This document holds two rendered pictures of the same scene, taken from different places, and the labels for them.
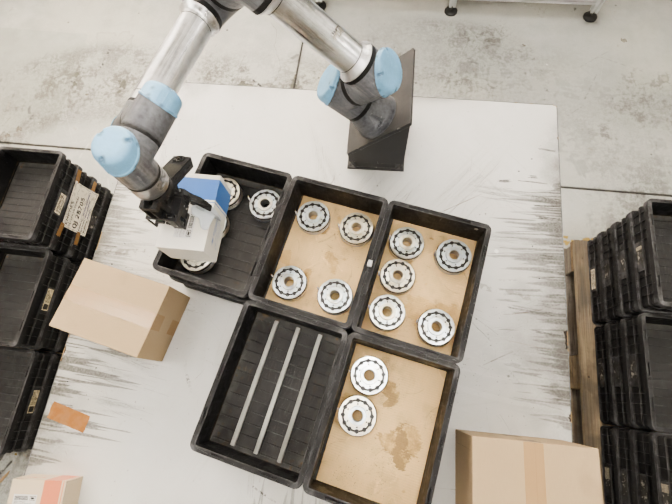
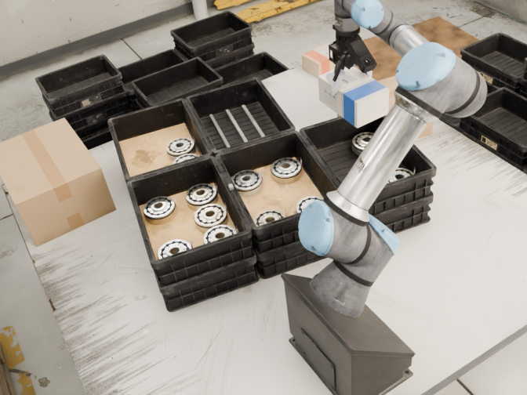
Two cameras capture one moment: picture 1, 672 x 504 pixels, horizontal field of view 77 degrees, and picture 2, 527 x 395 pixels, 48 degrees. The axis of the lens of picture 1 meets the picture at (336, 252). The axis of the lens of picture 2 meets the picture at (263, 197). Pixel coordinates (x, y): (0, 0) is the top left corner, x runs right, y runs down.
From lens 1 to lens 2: 1.73 m
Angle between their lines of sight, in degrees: 63
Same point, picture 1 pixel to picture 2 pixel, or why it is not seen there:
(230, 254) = (349, 161)
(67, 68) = not seen: outside the picture
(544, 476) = (47, 177)
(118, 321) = not seen: hidden behind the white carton
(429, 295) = (178, 227)
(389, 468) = (145, 146)
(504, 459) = (75, 170)
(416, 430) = (139, 167)
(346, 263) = (259, 206)
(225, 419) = (258, 110)
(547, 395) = (56, 262)
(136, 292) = not seen: hidden behind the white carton
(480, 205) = (185, 361)
